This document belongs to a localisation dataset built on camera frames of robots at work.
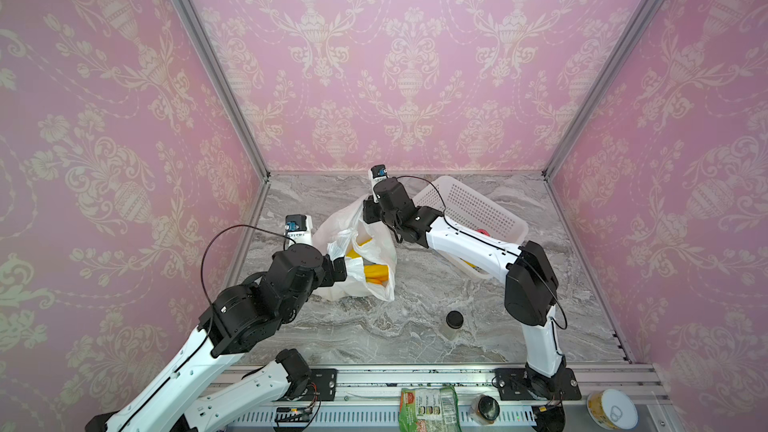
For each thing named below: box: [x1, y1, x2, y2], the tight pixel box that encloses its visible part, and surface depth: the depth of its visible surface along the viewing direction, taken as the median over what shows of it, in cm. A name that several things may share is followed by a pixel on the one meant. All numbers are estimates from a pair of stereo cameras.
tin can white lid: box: [586, 389, 639, 431], surface depth 68 cm
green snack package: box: [398, 386, 462, 432], surface depth 71 cm
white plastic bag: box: [312, 196, 397, 302], surface depth 75 cm
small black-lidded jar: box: [446, 310, 464, 329], surface depth 77 cm
